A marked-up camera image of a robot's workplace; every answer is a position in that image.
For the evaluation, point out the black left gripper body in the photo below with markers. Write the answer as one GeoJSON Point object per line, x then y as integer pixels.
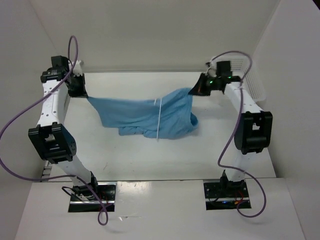
{"type": "Point", "coordinates": [76, 89]}

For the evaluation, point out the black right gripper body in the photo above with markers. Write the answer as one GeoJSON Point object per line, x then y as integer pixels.
{"type": "Point", "coordinates": [206, 84]}

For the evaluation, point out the light blue shorts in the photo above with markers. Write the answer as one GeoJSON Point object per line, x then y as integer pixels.
{"type": "Point", "coordinates": [168, 117]}

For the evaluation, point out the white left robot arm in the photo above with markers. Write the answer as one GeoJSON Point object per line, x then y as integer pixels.
{"type": "Point", "coordinates": [51, 139]}

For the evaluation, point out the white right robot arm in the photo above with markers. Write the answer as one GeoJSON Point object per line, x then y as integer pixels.
{"type": "Point", "coordinates": [253, 125]}

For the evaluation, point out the white plastic basket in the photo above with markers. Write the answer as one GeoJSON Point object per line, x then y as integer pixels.
{"type": "Point", "coordinates": [251, 82]}

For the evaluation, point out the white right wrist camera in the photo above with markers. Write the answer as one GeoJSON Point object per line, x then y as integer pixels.
{"type": "Point", "coordinates": [211, 68]}

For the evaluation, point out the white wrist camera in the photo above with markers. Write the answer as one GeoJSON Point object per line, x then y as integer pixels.
{"type": "Point", "coordinates": [78, 68]}
{"type": "Point", "coordinates": [211, 68]}

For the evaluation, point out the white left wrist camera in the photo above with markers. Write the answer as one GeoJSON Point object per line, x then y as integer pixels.
{"type": "Point", "coordinates": [78, 68]}

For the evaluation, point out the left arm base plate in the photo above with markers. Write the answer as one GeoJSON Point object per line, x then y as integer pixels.
{"type": "Point", "coordinates": [78, 203]}

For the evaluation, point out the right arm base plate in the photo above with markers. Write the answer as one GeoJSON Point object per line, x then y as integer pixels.
{"type": "Point", "coordinates": [217, 198]}

